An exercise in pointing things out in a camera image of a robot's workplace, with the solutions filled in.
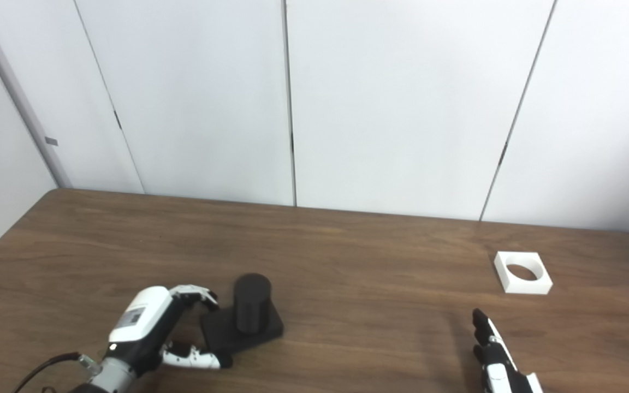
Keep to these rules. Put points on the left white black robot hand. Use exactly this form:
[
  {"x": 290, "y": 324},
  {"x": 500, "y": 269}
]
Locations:
[{"x": 142, "y": 322}]

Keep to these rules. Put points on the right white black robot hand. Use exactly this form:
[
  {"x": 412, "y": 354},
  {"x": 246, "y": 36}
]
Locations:
[{"x": 494, "y": 371}]

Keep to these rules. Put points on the white square piece with hole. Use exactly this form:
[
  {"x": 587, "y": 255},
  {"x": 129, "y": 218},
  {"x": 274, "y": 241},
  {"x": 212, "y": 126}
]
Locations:
[{"x": 511, "y": 286}]

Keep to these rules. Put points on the black peg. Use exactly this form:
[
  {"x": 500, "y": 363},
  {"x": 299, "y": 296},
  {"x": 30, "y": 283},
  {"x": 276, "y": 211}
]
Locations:
[{"x": 251, "y": 305}]

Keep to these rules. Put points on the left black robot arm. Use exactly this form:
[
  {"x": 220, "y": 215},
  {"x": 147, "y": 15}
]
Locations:
[{"x": 110, "y": 376}]

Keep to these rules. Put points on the small grey wall tag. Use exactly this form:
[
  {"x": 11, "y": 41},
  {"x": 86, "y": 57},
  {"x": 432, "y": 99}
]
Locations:
[{"x": 51, "y": 141}]

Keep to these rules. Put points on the grey wall corner post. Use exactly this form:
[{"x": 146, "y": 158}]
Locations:
[{"x": 19, "y": 98}]

